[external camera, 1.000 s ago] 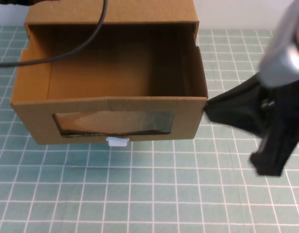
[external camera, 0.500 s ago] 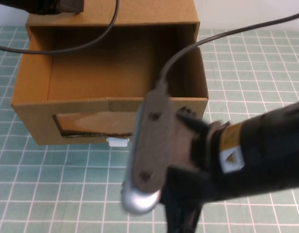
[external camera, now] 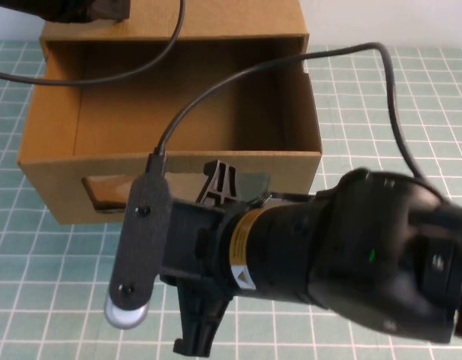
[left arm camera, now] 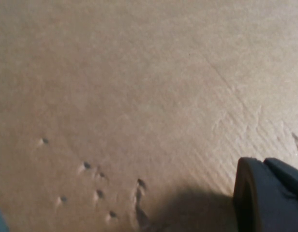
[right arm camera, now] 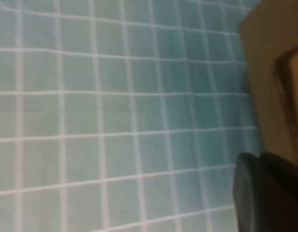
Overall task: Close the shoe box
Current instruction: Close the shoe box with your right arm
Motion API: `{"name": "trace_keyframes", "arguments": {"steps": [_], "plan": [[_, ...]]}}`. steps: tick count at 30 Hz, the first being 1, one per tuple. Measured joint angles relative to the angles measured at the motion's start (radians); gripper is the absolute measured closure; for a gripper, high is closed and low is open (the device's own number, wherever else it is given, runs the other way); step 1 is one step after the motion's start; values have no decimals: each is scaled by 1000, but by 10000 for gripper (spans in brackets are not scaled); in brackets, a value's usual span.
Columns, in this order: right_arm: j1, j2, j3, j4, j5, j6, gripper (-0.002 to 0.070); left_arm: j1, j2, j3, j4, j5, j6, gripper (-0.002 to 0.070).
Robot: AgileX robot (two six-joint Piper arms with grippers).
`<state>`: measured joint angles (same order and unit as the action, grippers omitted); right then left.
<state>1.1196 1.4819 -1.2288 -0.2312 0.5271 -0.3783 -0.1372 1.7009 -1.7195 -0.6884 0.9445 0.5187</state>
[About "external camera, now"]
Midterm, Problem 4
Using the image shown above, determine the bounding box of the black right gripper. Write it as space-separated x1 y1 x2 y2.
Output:
158 158 263 358

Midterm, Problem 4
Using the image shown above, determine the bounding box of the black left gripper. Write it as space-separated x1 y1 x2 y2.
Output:
86 0 131 25

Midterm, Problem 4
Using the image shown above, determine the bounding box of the cardboard drawer with window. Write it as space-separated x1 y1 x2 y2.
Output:
16 36 324 226

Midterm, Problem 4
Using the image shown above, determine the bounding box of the cardboard sleeve of crumpled-window drawer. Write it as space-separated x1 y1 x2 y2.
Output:
39 0 311 73

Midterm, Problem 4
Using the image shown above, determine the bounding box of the green grid tablecloth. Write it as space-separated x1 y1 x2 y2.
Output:
0 39 462 360

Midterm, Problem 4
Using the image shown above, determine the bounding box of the right wrist camera on plate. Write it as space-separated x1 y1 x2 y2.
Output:
103 171 173 332

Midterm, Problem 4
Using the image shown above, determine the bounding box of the black left camera cable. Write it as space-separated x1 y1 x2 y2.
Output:
0 0 188 86

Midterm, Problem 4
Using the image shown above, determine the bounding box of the black camera cable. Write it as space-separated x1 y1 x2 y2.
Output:
0 0 188 86
147 41 429 179

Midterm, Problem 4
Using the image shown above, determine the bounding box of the black right camera cable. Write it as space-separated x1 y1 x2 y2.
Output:
147 41 429 179

